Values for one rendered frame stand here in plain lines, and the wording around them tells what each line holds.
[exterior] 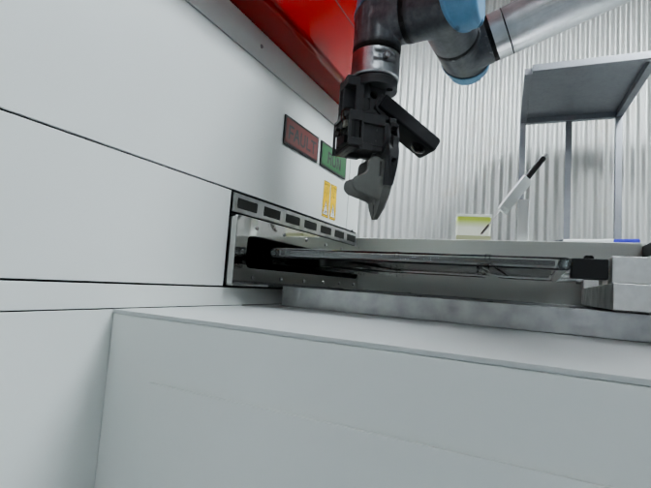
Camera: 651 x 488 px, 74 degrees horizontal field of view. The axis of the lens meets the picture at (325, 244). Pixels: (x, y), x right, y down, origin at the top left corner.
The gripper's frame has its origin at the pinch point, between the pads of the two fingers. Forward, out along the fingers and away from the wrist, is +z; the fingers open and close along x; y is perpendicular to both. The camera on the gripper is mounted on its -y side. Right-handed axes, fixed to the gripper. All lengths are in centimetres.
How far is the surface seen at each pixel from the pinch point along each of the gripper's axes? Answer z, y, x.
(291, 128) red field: -13.3, 13.2, -7.5
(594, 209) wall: -43, -201, -134
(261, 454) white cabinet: 24.7, 20.8, 26.5
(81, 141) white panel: 0.3, 37.5, 17.1
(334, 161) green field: -12.7, 1.2, -19.8
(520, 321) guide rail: 14.3, -10.3, 18.7
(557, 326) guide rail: 14.5, -13.1, 21.3
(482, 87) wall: -127, -153, -179
